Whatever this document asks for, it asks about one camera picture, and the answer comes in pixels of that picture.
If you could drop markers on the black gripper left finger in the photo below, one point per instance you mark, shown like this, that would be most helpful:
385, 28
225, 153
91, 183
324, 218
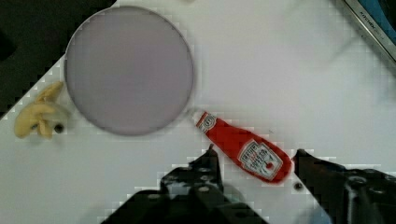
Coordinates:
187, 195

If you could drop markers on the round grey plate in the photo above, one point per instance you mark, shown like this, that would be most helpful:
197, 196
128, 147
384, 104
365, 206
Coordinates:
129, 70

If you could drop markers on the red ketchup bottle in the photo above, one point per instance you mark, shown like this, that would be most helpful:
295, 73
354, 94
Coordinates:
252, 153

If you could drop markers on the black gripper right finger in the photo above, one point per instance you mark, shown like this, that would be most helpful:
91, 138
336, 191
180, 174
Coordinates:
348, 196

